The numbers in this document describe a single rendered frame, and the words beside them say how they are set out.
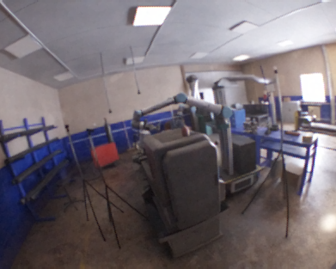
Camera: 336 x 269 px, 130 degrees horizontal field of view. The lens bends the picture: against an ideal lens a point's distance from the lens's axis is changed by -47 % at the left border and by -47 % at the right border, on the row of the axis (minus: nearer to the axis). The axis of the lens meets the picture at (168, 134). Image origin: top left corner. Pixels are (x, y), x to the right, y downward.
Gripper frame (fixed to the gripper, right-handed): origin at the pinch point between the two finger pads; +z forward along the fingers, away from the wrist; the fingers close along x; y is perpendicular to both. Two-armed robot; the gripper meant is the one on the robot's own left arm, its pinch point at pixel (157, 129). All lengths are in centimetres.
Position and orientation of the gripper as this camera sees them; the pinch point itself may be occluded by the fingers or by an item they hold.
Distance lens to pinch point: 177.1
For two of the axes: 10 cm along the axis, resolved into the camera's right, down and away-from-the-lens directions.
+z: 9.7, 2.0, -1.2
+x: -1.9, 3.7, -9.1
